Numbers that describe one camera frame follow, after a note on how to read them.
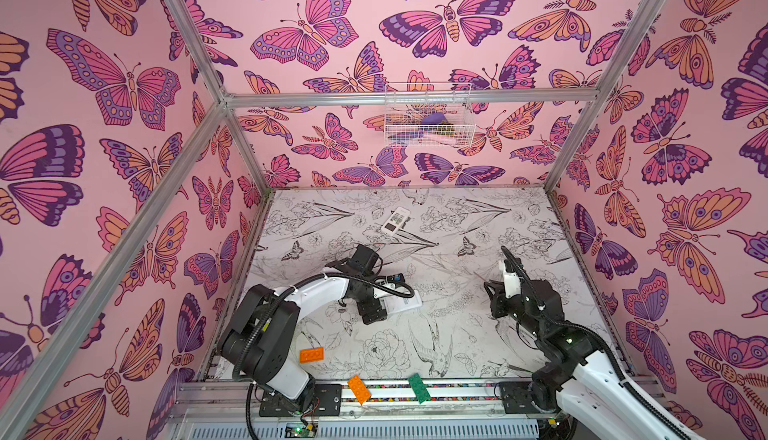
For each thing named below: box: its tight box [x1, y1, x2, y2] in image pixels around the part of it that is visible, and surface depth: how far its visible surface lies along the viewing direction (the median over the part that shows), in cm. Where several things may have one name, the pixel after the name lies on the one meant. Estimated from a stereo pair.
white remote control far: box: [381, 206, 411, 235], surface depth 111 cm
